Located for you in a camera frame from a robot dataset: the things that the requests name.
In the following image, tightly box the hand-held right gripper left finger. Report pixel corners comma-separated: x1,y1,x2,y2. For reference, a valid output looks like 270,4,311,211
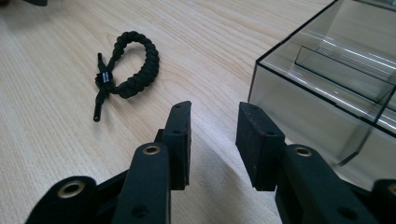
154,100,192,191

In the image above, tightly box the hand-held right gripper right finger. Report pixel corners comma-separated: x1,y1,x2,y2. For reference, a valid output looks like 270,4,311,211
234,101,288,192

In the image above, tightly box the black braided bracelet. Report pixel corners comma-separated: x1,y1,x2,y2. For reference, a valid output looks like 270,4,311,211
92,30,161,122

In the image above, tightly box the clear smoky acrylic box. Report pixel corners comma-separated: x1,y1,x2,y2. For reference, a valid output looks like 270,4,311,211
247,0,396,191

